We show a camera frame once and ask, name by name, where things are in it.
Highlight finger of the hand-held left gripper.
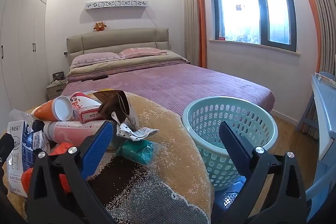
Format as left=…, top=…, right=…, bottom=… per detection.
left=0, top=132, right=15, bottom=164

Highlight dark framed window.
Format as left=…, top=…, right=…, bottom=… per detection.
left=209, top=0, right=297, bottom=51

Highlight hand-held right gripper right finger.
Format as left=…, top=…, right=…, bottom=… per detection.
left=218, top=121, right=309, bottom=224

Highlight beige bed headboard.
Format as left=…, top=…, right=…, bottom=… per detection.
left=66, top=28, right=170, bottom=62

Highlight white wardrobe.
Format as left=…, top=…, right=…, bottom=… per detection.
left=0, top=0, right=51, bottom=114

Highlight white and blue milk carton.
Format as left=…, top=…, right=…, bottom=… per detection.
left=7, top=120, right=50, bottom=198

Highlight brown printed blanket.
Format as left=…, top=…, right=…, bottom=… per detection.
left=5, top=91, right=213, bottom=224

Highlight red patterned card box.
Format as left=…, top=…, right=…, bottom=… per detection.
left=73, top=106, right=105, bottom=123

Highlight dark cloth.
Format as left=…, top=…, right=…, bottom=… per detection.
left=81, top=73, right=109, bottom=82

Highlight white desk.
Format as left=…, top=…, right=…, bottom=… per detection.
left=304, top=72, right=336, bottom=222

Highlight teal plastic basket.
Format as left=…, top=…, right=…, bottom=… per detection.
left=182, top=97, right=279, bottom=188

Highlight white window sill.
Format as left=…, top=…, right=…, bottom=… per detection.
left=209, top=39, right=300, bottom=58

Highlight beige and orange curtain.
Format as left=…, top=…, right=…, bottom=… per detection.
left=182, top=0, right=208, bottom=69
left=289, top=0, right=336, bottom=77

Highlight brown paper bag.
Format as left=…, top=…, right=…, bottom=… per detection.
left=93, top=90, right=132, bottom=122

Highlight beige folded quilt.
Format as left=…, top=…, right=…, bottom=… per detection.
left=67, top=50, right=190, bottom=77

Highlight white dotted wrapper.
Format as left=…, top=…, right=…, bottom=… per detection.
left=115, top=122, right=160, bottom=141

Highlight pink plastic bottle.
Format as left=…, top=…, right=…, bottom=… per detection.
left=43, top=119, right=105, bottom=143

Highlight blue plastic stool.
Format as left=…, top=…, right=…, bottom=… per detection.
left=213, top=179, right=252, bottom=224

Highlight pink pillow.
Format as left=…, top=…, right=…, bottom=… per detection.
left=70, top=52, right=121, bottom=68
left=119, top=47, right=168, bottom=60

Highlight beige nightstand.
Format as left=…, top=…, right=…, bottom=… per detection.
left=46, top=80, right=69, bottom=101

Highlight clear plastic bag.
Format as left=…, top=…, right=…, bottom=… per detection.
left=8, top=109, right=34, bottom=127

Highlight green plastic pack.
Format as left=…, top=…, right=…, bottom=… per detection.
left=115, top=139, right=160, bottom=167

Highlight red white snack packet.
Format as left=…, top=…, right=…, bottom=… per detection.
left=70, top=91, right=101, bottom=111

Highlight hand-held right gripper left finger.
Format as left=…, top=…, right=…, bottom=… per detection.
left=28, top=120, right=117, bottom=224

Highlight bed with purple cover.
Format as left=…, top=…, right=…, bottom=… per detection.
left=62, top=64, right=276, bottom=119

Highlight orange-red wrapper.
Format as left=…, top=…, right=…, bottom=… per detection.
left=21, top=142, right=79, bottom=194

